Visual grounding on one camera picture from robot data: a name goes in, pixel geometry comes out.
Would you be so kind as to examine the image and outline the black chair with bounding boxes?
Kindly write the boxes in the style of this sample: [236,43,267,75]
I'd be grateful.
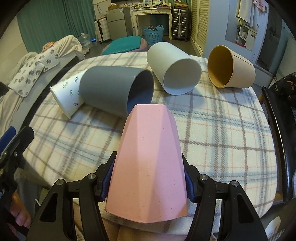
[261,87,295,203]

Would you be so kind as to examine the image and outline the person's legs pink trousers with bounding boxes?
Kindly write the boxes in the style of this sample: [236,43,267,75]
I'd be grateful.
[73,203,187,241]

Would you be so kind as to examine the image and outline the bed with beige bedding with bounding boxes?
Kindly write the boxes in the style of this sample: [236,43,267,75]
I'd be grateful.
[1,35,84,135]

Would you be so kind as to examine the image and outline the water jug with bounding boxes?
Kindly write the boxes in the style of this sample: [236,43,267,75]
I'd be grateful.
[79,33,92,49]

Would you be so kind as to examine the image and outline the white patterned paper cup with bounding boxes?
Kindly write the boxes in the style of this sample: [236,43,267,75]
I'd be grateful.
[50,69,87,119]

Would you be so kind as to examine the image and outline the wall mirror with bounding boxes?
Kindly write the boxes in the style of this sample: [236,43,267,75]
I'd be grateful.
[225,0,267,51]

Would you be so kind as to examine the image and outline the white dressing table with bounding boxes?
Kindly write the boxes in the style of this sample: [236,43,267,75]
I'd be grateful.
[132,6,174,40]

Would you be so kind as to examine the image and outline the blue laundry basket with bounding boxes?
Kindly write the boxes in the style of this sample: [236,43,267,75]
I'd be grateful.
[143,25,164,45]

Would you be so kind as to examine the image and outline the black silver suitcase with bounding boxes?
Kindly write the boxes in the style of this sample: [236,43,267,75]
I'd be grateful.
[171,9,190,41]

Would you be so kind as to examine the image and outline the floral black garment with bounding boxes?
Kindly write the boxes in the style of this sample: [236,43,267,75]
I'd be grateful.
[274,72,296,109]

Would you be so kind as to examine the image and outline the silver mini fridge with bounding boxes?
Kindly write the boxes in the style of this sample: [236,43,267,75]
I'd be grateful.
[106,7,133,41]

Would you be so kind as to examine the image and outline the pink faceted cup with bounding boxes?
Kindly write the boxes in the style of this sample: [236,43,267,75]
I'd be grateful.
[105,104,188,223]

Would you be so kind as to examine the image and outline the white suitcase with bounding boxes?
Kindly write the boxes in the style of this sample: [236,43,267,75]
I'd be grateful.
[94,18,111,43]

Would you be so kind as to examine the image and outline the tan cup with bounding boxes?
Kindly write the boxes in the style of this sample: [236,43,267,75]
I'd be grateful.
[207,45,256,88]

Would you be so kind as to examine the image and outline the teal floor cushion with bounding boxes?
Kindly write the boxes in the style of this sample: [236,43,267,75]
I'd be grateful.
[102,36,142,55]

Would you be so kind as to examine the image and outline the grey cup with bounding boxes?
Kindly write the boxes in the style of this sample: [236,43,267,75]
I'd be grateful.
[79,66,154,118]

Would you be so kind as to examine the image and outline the person's left hand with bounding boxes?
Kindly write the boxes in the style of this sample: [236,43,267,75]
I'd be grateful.
[10,192,32,228]

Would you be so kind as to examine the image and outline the green curtain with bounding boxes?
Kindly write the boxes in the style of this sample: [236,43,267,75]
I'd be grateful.
[16,0,95,52]

